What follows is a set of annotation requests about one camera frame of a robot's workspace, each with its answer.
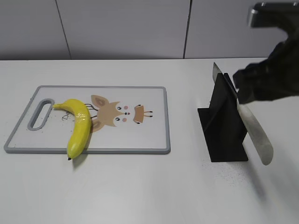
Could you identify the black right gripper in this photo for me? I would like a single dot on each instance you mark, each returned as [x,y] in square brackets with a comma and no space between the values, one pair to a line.
[270,80]

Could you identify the white handled kitchen knife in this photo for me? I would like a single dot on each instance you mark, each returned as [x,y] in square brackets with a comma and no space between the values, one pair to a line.
[258,136]

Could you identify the yellow plastic banana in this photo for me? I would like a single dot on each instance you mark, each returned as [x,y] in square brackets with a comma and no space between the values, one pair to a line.
[82,126]

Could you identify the black knife stand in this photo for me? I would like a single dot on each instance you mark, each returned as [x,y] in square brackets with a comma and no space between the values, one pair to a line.
[222,126]

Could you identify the grey rimmed deer cutting board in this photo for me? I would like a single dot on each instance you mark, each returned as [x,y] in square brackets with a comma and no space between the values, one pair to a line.
[132,120]

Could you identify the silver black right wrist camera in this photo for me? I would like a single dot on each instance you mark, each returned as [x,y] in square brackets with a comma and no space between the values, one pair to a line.
[282,15]

